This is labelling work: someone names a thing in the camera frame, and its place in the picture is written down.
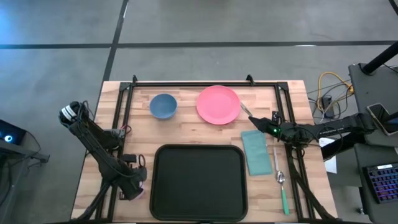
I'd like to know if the blue plastic bowl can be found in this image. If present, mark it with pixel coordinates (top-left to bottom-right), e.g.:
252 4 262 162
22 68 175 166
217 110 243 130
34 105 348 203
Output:
149 93 178 120

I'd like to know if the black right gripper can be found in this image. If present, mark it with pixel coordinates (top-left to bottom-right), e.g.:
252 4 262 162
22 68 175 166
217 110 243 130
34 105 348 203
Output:
248 116 284 140

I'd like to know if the black pole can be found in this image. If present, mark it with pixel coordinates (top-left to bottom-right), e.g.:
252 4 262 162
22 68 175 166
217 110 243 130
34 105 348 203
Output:
362 40 398 75

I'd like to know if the backlit keyboard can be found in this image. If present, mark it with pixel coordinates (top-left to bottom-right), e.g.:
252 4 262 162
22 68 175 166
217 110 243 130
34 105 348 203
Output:
362 162 398 205

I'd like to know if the black aluminium table frame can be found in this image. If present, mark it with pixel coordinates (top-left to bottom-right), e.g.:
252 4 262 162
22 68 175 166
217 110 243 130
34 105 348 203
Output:
70 74 343 224

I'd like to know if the pink plastic plate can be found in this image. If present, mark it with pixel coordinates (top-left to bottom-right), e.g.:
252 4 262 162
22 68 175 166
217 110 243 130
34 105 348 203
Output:
196 85 242 126

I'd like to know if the smartphone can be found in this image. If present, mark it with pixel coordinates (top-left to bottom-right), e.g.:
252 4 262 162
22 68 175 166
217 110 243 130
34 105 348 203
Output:
366 102 398 137

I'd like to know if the yellow cable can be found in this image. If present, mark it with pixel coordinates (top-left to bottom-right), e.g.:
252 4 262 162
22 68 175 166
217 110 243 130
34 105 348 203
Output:
317 71 355 113

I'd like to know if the dark side stand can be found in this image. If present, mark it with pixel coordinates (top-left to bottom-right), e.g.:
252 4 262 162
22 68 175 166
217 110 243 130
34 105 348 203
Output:
0 139 50 164

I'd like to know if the grey side desk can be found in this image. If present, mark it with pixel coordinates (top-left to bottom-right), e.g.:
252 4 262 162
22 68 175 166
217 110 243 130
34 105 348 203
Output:
348 62 398 224

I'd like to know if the spoon with green handle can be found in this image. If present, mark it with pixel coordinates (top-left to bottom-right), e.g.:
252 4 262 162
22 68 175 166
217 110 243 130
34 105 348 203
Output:
276 170 290 216

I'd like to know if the black device with blue light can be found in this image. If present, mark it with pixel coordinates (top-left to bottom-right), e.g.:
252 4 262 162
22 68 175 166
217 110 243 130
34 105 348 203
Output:
0 119 27 146

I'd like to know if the black plastic tray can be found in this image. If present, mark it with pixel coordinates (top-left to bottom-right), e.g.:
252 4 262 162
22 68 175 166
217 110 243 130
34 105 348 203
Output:
149 144 249 222

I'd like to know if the teal cloth napkin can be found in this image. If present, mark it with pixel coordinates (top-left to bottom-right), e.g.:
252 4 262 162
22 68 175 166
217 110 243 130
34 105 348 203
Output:
241 129 274 177

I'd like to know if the black power adapter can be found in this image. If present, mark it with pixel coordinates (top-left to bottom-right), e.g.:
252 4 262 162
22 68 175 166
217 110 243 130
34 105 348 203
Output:
322 95 335 119

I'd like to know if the white paper sheet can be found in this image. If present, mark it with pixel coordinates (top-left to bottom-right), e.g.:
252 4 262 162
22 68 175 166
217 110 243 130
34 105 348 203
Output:
318 136 338 174

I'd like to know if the knife with orange white handle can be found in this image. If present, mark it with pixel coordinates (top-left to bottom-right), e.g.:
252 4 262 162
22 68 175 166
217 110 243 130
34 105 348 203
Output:
239 101 254 118

